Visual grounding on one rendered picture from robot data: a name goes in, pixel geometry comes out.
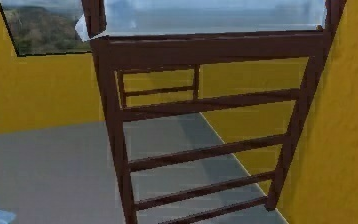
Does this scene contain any dark brown wooden bunk bed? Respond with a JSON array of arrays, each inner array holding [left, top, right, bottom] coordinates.
[[75, 0, 348, 224]]

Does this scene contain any window with landscape view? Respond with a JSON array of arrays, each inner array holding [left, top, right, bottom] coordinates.
[[0, 0, 92, 57]]

